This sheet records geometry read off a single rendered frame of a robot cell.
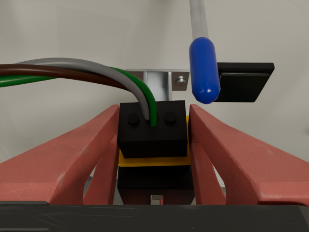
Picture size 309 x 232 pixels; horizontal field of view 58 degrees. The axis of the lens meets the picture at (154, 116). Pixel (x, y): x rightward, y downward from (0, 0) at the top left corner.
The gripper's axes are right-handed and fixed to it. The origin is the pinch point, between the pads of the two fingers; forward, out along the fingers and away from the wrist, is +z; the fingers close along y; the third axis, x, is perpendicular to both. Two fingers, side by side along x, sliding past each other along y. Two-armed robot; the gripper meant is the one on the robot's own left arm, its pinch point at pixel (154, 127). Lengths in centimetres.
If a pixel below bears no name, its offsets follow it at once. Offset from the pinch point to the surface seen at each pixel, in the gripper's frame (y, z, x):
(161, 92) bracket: -0.5, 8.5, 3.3
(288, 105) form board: -11.5, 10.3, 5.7
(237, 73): -5.6, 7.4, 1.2
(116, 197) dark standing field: 18, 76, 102
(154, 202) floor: 0, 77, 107
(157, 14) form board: -0.1, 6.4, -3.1
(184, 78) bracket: -2.2, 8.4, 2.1
